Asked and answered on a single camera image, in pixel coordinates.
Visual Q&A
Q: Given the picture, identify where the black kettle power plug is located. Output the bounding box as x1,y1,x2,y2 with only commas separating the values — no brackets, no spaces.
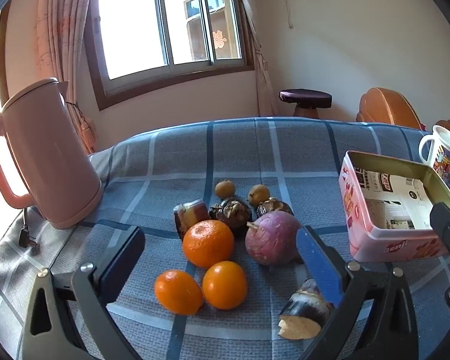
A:
19,208,41,250

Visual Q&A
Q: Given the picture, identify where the large orange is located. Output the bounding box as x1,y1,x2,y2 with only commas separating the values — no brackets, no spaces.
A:
182,219,235,269

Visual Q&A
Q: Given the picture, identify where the white wall pipe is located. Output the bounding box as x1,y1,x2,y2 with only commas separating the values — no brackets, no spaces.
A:
281,0,295,29

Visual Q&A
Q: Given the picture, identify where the round stool purple cushion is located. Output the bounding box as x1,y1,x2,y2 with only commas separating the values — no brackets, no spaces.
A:
278,89,332,120

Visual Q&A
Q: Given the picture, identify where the small orange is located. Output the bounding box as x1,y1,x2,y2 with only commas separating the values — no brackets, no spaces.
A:
154,269,204,316
202,260,248,310

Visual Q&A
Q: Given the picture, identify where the orange leather armchair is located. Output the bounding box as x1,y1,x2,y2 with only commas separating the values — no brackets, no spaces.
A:
356,87,424,130

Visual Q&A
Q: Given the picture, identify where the purple turnip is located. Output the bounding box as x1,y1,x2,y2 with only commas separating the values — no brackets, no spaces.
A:
245,210,304,267

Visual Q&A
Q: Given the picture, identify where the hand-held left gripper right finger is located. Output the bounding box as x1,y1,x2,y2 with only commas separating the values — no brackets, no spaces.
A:
295,225,432,360

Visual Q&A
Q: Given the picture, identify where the pink tin box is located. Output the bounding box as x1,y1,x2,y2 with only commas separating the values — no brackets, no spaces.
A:
338,150,450,263

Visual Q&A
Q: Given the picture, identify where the small dark water chestnut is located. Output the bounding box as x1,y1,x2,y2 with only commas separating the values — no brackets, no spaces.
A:
256,197,294,219

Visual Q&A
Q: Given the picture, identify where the pink electric kettle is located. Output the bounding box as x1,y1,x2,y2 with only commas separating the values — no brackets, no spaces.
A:
0,77,105,229

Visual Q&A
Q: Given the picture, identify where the brown longan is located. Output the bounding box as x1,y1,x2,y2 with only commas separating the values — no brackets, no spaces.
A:
215,179,237,199
248,184,271,208

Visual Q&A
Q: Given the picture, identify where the brown wooden door frame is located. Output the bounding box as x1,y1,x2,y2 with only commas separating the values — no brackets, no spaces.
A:
0,4,12,100

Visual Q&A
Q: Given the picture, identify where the white cartoon print mug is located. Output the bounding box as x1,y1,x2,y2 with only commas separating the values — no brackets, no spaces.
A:
419,124,450,181

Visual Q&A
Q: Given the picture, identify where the pink floral curtain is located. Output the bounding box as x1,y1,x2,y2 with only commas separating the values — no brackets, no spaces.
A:
34,0,100,154
230,0,280,118

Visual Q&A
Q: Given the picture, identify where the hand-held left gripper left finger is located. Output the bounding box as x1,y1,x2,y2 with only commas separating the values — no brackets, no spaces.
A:
17,225,147,360

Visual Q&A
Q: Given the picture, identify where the brown framed sliding window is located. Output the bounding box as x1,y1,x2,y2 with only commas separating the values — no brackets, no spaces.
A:
84,0,256,111

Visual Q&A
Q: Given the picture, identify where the large dark water chestnut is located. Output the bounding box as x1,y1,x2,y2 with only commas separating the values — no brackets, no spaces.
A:
209,197,253,233

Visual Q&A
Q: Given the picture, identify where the blue grey plaid tablecloth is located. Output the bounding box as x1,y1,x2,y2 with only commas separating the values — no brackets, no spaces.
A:
0,116,450,360

